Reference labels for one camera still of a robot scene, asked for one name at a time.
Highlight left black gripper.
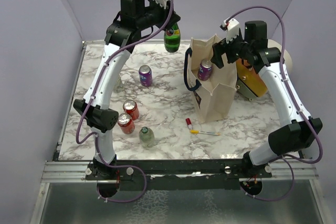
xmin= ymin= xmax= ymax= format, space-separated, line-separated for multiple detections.
xmin=135 ymin=0 xmax=179 ymax=30

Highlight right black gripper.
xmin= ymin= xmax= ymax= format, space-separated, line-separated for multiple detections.
xmin=211 ymin=28 xmax=252 ymax=68

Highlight green glass bottle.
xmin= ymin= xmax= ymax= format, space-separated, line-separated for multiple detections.
xmin=164 ymin=23 xmax=181 ymax=53

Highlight purple soda can front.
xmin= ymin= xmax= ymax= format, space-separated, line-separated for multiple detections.
xmin=197 ymin=59 xmax=213 ymax=81

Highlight purple soda can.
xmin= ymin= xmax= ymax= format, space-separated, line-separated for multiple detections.
xmin=139 ymin=65 xmax=152 ymax=87
xmin=197 ymin=59 xmax=213 ymax=81

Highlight beige canvas bag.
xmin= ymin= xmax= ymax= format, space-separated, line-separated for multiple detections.
xmin=183 ymin=35 xmax=237 ymax=123

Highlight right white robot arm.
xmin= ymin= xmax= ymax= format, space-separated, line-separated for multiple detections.
xmin=211 ymin=18 xmax=322 ymax=177

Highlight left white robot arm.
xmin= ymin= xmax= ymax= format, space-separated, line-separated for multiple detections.
xmin=73 ymin=0 xmax=180 ymax=179

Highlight cream cylinder orange yellow face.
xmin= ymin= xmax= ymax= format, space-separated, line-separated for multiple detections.
xmin=235 ymin=39 xmax=292 ymax=100

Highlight clear bottle rear left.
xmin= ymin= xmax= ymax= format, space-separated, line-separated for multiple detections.
xmin=113 ymin=76 xmax=123 ymax=93

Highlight clear bottle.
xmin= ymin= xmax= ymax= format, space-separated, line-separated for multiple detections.
xmin=113 ymin=76 xmax=123 ymax=93
xmin=139 ymin=126 xmax=155 ymax=148

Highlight red capped small tube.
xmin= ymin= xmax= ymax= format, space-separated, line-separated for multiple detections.
xmin=185 ymin=118 xmax=193 ymax=130

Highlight red soda can rear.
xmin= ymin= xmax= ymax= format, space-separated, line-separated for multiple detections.
xmin=123 ymin=100 xmax=140 ymax=120

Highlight red soda can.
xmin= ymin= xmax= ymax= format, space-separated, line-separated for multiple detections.
xmin=117 ymin=113 xmax=135 ymax=134
xmin=123 ymin=100 xmax=140 ymax=120

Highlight yellow white pen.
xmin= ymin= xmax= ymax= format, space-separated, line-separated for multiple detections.
xmin=190 ymin=130 xmax=220 ymax=136

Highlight red soda can front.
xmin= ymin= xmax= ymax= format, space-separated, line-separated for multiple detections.
xmin=117 ymin=113 xmax=135 ymax=134

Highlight clear bottle front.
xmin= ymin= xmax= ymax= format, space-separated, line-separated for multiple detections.
xmin=139 ymin=126 xmax=155 ymax=148

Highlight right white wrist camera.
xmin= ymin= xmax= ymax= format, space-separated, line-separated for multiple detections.
xmin=220 ymin=18 xmax=242 ymax=44

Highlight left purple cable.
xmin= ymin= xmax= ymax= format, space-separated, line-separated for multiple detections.
xmin=75 ymin=0 xmax=174 ymax=204

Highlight purple cable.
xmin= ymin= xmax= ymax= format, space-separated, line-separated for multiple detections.
xmin=75 ymin=0 xmax=174 ymax=204
xmin=224 ymin=5 xmax=324 ymax=200

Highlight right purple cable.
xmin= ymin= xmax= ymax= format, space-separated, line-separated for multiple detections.
xmin=224 ymin=5 xmax=324 ymax=200

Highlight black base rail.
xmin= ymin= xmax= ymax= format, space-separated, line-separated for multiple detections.
xmin=86 ymin=159 xmax=271 ymax=191

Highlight aluminium frame rail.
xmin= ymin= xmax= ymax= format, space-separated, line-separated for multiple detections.
xmin=41 ymin=158 xmax=319 ymax=183

